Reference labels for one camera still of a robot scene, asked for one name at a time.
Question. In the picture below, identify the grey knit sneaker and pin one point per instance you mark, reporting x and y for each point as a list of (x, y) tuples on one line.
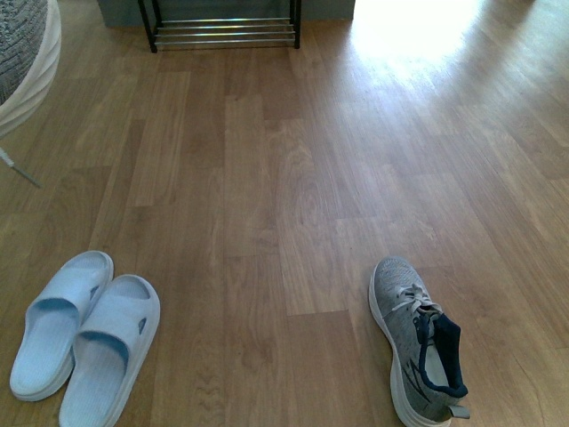
[(425, 377), (30, 52)]

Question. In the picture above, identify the black metal shoe rack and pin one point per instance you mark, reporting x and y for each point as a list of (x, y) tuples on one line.
[(218, 33)]

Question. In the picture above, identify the light blue slipper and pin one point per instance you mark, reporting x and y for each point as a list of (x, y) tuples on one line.
[(109, 350), (45, 359)]

